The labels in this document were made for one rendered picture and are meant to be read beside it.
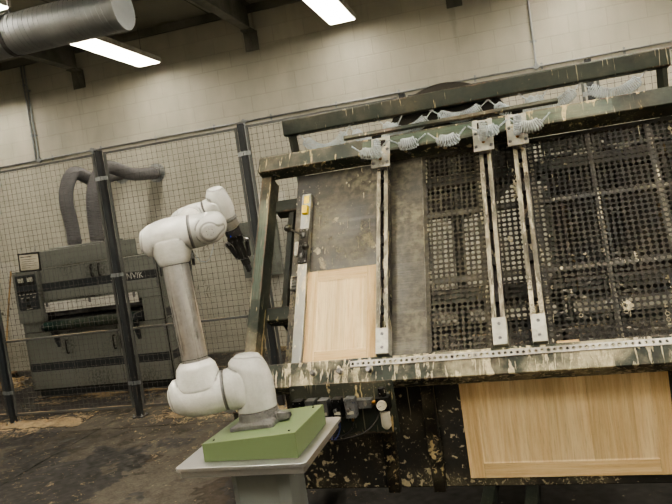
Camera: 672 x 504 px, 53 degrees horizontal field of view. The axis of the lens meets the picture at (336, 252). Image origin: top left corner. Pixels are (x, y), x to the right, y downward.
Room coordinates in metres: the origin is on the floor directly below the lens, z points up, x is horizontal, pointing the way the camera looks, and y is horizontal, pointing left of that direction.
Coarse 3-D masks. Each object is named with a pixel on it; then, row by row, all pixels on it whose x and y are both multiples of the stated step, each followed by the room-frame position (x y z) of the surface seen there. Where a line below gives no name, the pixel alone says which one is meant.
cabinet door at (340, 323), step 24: (312, 288) 3.40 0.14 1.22; (336, 288) 3.35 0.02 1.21; (360, 288) 3.31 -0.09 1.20; (312, 312) 3.33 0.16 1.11; (336, 312) 3.29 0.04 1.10; (360, 312) 3.24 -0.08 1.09; (312, 336) 3.26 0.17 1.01; (336, 336) 3.22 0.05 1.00; (360, 336) 3.18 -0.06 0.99; (312, 360) 3.20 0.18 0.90
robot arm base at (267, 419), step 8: (272, 408) 2.53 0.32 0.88; (240, 416) 2.53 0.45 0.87; (248, 416) 2.50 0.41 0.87; (256, 416) 2.50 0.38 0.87; (264, 416) 2.50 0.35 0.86; (272, 416) 2.52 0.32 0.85; (280, 416) 2.53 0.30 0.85; (288, 416) 2.52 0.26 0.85; (240, 424) 2.52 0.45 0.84; (248, 424) 2.50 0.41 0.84; (256, 424) 2.49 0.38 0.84; (264, 424) 2.47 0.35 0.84; (272, 424) 2.47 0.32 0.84
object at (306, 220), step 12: (312, 204) 3.67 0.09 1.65; (312, 216) 3.64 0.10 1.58; (300, 228) 3.58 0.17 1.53; (300, 264) 3.47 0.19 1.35; (300, 276) 3.43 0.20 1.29; (300, 288) 3.39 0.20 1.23; (300, 300) 3.36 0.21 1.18; (300, 312) 3.33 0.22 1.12; (300, 324) 3.29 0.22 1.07; (300, 336) 3.26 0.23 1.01; (300, 348) 3.23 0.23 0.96; (300, 360) 3.20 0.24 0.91
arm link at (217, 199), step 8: (208, 192) 3.09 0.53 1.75; (216, 192) 3.08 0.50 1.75; (224, 192) 3.11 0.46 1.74; (208, 200) 3.10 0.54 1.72; (216, 200) 3.09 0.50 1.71; (224, 200) 3.10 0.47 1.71; (208, 208) 3.10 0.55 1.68; (216, 208) 3.09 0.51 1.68; (224, 208) 3.10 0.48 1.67; (232, 208) 3.14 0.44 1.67; (224, 216) 3.12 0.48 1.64; (232, 216) 3.14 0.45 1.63
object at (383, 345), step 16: (384, 160) 3.53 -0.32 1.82; (384, 176) 3.52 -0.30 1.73; (384, 192) 3.47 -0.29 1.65; (384, 208) 3.43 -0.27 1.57; (384, 224) 3.38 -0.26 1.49; (384, 240) 3.33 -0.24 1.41; (384, 256) 3.29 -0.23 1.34; (384, 272) 3.24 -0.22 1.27; (384, 288) 3.20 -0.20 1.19; (384, 304) 3.16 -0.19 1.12; (384, 320) 3.12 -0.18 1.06; (384, 336) 3.08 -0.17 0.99; (384, 352) 3.04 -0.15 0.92
